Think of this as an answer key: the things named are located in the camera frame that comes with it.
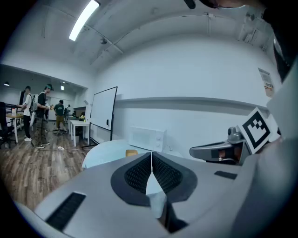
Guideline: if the gray backpack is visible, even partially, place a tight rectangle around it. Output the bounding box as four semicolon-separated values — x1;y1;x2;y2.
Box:
31;94;39;112

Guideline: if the round glass table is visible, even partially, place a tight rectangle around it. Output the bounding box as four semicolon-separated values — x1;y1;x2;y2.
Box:
81;139;184;170

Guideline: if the wooden-top desk white frame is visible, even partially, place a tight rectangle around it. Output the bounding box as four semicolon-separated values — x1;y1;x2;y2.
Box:
6;113;24;144

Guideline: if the white rectangular table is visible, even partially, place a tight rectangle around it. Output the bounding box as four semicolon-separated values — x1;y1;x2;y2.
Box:
68;119;91;147

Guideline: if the black office chair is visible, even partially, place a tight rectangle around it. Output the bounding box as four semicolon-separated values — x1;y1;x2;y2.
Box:
0;102;15;149

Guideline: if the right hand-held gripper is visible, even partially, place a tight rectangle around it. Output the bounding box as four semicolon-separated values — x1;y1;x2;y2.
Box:
190;106;273;166

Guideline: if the white microwave oven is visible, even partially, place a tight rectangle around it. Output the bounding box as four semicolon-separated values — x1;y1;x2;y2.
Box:
129;125;168;153

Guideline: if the whiteboard on black stand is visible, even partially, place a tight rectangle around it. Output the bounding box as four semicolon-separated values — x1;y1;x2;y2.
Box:
89;86;118;147

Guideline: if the long ceiling light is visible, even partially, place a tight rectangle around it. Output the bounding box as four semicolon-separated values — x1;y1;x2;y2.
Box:
68;0;101;42

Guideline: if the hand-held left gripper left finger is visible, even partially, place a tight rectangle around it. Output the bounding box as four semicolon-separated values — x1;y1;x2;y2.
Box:
34;152;170;238

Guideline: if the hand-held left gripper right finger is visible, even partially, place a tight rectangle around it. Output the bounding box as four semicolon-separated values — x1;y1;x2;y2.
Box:
151;152;244;238

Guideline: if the white power cable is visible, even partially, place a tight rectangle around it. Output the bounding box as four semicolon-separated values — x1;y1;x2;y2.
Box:
62;144;92;152

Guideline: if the wall poster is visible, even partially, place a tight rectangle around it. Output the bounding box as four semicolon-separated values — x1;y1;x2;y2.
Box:
257;67;275;98

